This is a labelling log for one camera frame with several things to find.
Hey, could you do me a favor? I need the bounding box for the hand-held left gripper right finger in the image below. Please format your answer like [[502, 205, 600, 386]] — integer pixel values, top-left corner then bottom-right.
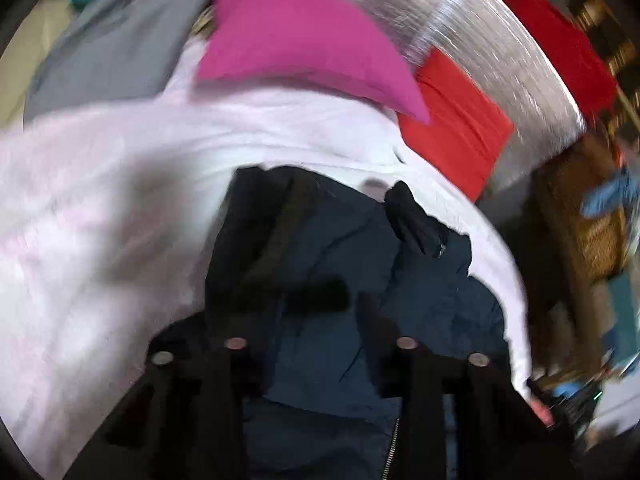
[[322, 282, 578, 480]]

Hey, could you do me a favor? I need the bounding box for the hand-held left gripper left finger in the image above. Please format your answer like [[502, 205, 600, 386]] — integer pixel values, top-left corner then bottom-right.
[[65, 280, 321, 480]]

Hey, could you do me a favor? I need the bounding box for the navy blue jacket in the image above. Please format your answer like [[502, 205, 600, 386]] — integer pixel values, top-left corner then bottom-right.
[[205, 165, 512, 480]]

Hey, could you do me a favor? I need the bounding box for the teal box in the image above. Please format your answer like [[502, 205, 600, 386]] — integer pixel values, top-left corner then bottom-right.
[[604, 270, 640, 377]]

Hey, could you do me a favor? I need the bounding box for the wicker basket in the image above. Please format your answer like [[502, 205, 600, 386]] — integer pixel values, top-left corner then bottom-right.
[[545, 135, 632, 282]]

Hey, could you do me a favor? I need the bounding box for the white pink blanket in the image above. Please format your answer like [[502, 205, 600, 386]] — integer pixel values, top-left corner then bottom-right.
[[0, 35, 533, 480]]

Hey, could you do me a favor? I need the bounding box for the blue cloth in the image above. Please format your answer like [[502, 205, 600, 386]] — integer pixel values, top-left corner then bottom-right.
[[580, 164, 634, 219]]

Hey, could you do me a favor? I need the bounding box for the red cloth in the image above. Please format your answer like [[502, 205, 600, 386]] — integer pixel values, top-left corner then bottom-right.
[[460, 0, 619, 117], [397, 49, 516, 204]]

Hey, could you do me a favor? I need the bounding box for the magenta cloth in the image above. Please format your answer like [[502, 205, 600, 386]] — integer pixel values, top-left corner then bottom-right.
[[195, 0, 431, 124]]

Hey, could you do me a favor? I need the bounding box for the grey garment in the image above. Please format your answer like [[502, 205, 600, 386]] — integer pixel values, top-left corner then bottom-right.
[[22, 0, 222, 122]]

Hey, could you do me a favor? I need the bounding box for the beige sofa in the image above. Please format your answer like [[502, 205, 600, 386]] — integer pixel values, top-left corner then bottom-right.
[[0, 2, 76, 131]]

